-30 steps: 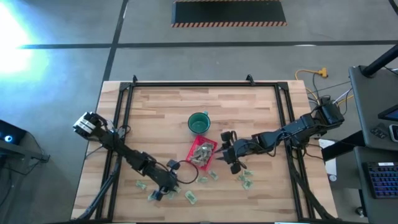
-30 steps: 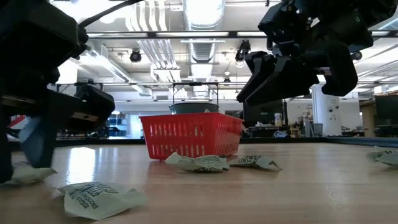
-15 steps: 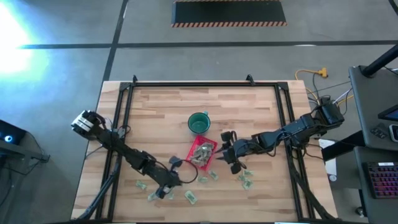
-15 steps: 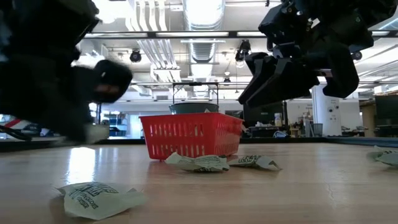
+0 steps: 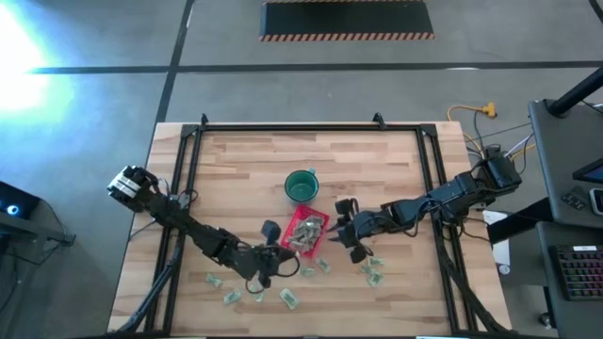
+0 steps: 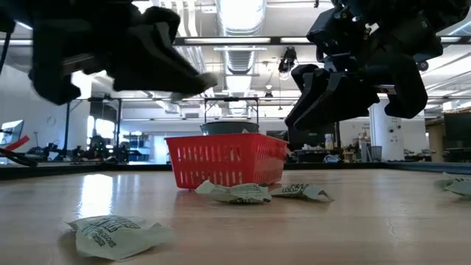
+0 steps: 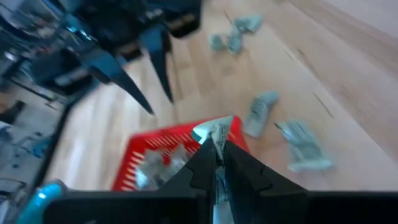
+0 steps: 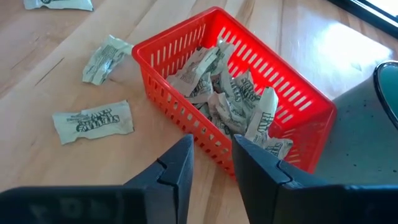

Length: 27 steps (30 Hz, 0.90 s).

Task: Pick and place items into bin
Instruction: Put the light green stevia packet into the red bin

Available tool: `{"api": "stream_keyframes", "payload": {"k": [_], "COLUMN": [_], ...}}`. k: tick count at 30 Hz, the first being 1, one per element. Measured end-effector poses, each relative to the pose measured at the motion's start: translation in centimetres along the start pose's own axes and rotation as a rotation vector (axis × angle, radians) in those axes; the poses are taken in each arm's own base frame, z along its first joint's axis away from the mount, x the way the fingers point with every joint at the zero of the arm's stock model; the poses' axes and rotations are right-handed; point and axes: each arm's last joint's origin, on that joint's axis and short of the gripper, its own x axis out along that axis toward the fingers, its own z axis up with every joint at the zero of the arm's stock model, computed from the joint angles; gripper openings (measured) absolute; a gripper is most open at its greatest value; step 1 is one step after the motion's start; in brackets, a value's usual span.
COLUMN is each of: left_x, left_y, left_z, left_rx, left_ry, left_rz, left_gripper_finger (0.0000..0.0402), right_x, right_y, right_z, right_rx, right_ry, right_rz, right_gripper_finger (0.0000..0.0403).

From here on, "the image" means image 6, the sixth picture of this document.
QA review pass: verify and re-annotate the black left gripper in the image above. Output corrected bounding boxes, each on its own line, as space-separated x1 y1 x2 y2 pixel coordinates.
29 0 207 106

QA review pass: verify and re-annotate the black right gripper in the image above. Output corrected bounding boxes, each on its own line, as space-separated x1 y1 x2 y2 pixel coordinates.
285 0 445 130

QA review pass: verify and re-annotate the black computer monitor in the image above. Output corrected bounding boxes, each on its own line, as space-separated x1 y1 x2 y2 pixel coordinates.
286 124 336 145

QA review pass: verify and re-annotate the black overhead light bar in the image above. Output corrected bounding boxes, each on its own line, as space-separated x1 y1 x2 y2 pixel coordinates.
172 35 471 46

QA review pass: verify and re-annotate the white round pillar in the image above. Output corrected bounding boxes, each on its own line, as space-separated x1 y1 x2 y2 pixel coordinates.
369 99 406 162

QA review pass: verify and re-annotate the black background robot rig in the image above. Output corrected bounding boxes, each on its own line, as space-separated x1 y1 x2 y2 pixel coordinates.
25 135 130 163

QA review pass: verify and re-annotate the red plastic slotted basket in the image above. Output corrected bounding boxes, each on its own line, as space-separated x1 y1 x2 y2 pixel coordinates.
165 132 288 191

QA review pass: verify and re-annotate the dark wide monitor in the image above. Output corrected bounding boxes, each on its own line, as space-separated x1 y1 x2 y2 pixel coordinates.
443 112 471 163

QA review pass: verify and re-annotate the tilted screen with red stripe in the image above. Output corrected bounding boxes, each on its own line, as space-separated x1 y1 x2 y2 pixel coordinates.
0 119 25 148

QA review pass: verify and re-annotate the black hanging camera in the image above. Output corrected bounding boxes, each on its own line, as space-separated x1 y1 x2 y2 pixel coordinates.
278 46 297 74

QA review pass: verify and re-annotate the silver ventilation duct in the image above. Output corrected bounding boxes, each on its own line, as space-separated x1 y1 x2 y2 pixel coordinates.
216 0 268 115

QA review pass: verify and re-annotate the black metal stand frame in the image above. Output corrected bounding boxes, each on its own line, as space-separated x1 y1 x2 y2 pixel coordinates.
60 97 124 163

